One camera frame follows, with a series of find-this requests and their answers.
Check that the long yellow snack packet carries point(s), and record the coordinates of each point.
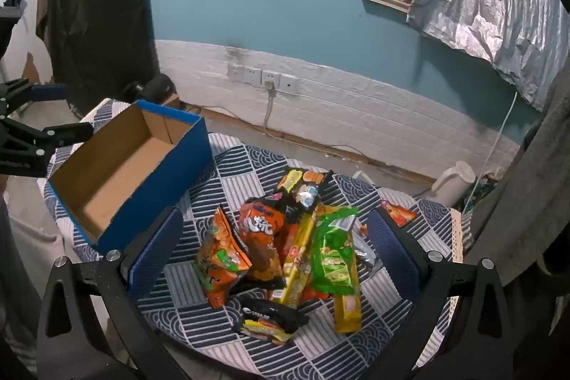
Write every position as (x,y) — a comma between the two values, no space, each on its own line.
(296,268)

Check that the small orange snack packet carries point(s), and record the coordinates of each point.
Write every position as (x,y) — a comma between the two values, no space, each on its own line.
(400,214)

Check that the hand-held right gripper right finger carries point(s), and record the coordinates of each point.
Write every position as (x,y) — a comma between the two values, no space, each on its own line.
(394,260)

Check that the silver snack packet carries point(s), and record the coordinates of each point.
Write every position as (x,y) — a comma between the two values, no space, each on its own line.
(366,253)

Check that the blue cardboard box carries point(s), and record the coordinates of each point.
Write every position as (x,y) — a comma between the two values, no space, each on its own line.
(115,175)

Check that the white kettle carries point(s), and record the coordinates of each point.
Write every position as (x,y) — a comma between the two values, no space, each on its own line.
(452,182)

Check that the black cloth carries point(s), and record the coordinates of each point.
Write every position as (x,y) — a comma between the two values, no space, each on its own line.
(98,19)

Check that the orange snack packet green label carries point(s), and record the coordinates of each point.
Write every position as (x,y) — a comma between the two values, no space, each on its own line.
(218,268)

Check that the black snack packet white logo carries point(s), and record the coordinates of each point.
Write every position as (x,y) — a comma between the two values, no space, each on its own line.
(267,315)

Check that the dark orange snack packet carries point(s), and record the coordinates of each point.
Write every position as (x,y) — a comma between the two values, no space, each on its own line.
(262,237)

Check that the grey cloth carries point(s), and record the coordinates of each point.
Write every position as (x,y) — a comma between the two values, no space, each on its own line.
(525,206)

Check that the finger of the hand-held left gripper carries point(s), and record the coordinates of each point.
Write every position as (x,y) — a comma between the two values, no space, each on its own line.
(49,91)
(71,133)

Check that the black round device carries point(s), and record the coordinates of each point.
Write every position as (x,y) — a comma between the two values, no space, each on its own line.
(156,88)

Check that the white wall socket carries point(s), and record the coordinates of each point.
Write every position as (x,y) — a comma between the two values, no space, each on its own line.
(290,84)
(270,77)
(236,72)
(252,75)

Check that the black colourful snack packet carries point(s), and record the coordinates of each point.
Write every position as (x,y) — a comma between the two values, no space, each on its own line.
(303,186)

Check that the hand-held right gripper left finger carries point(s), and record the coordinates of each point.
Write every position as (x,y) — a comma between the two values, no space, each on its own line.
(156,248)

